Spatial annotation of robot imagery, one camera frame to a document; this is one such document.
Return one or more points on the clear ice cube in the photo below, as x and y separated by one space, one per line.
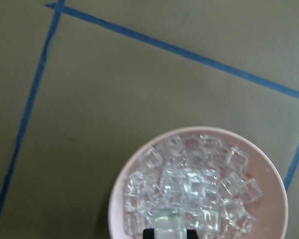
167 224

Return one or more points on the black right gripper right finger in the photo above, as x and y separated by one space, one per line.
191 234

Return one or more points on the pile of clear ice cubes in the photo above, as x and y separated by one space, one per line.
203 176

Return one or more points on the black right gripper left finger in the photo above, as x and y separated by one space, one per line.
148 234

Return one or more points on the pink bowl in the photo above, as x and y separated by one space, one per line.
271 211

